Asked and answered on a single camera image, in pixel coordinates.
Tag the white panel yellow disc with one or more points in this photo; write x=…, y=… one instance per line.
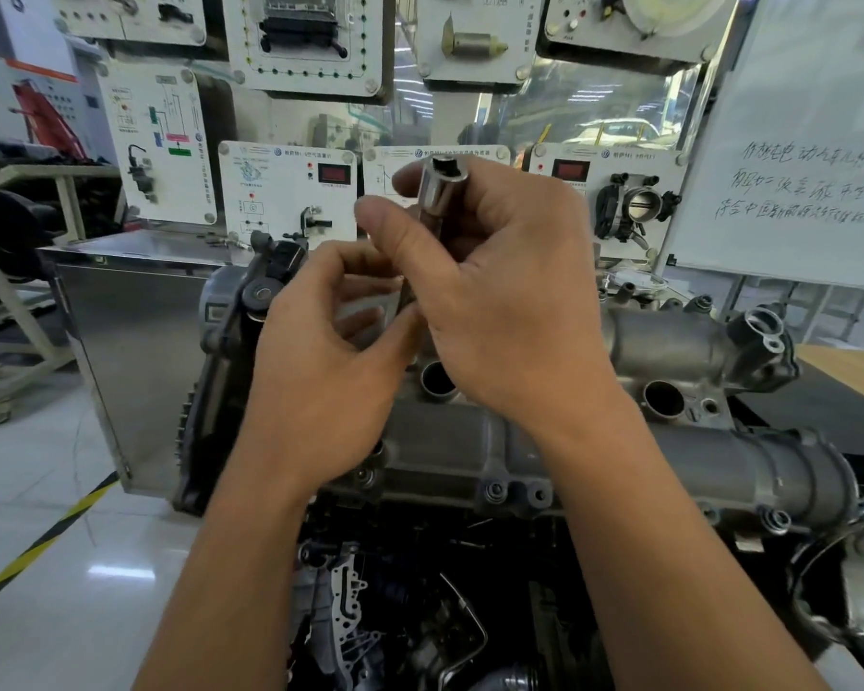
x=583, y=43

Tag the person's right hand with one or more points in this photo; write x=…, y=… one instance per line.
x=518, y=302

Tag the dark grey intake pipe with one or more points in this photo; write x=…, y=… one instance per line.
x=507, y=677

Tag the large whiteboard on stand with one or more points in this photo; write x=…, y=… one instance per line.
x=799, y=64

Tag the engine on beige stand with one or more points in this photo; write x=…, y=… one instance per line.
x=14, y=352

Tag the white panel curve graph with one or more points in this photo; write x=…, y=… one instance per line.
x=381, y=172

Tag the white panel green red labels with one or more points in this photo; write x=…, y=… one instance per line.
x=187, y=194

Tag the grey wall cabinet orange strip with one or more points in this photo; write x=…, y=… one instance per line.
x=65, y=100

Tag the silver socket extension bar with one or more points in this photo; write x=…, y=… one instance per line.
x=439, y=187

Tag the person's left hand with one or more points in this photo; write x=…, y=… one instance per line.
x=317, y=395

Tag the white panel throttle body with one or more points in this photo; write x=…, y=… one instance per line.
x=597, y=165

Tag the black engine on trolley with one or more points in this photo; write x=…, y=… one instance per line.
x=7, y=223

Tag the grey metal engine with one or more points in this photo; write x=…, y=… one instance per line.
x=691, y=453

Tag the white sensor training panel board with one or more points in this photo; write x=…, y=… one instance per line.
x=129, y=352

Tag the white panel control module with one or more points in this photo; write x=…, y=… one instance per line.
x=237, y=57

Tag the yellow blue disc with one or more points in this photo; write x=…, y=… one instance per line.
x=673, y=7

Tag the red hoist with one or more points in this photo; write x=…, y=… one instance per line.
x=50, y=118

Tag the white panel brass filter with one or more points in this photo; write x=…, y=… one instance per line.
x=432, y=14

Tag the black throttle body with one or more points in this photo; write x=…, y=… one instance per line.
x=637, y=204

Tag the white panel black lever sensor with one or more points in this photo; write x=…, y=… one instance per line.
x=273, y=208

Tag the clear cased control module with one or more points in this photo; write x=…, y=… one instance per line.
x=302, y=21

